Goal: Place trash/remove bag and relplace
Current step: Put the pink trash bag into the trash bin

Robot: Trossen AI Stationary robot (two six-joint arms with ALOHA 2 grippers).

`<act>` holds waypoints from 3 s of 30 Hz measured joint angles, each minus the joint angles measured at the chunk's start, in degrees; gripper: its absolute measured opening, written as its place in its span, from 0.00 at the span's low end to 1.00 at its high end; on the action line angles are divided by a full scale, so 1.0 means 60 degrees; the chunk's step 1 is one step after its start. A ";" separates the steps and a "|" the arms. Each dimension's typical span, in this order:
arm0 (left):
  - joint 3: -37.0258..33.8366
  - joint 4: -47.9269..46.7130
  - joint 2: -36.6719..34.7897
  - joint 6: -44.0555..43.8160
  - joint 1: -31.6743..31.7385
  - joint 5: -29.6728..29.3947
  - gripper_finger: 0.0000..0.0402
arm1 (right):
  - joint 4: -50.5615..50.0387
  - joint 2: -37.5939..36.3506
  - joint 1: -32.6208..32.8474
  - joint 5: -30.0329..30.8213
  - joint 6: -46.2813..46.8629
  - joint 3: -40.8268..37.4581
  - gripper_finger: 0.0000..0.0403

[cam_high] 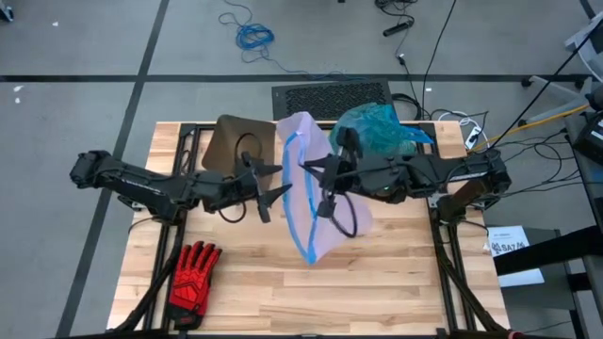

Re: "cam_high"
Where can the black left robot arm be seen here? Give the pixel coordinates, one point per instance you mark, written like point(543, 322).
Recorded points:
point(141, 183)

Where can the pink plastic trash bag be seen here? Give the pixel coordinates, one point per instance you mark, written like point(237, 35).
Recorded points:
point(301, 136)

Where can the white printed paper sign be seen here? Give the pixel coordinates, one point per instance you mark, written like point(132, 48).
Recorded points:
point(513, 254)

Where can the dark brown trash bin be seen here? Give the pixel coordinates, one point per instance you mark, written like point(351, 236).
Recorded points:
point(226, 141)

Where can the white office chair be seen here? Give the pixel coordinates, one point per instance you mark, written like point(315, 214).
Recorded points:
point(591, 35)

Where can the black perforated computer case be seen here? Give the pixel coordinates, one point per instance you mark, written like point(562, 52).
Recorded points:
point(330, 96)

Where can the white power strip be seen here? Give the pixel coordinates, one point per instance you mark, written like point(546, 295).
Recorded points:
point(472, 136)

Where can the blue plastic trash bag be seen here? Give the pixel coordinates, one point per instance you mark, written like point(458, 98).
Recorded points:
point(377, 132)

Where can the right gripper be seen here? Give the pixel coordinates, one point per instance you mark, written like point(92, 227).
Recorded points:
point(358, 174)

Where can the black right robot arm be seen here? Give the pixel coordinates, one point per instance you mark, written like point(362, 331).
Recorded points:
point(438, 174)

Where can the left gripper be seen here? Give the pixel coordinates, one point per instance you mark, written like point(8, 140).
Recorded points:
point(226, 188)

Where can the red black work glove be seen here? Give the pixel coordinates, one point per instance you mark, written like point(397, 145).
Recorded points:
point(193, 282)

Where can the black power strip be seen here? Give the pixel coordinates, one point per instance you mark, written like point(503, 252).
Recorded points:
point(398, 28)

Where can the black side bench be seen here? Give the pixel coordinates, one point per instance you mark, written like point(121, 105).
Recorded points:
point(546, 249)

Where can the black box device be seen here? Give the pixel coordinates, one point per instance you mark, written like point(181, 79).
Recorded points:
point(589, 136)

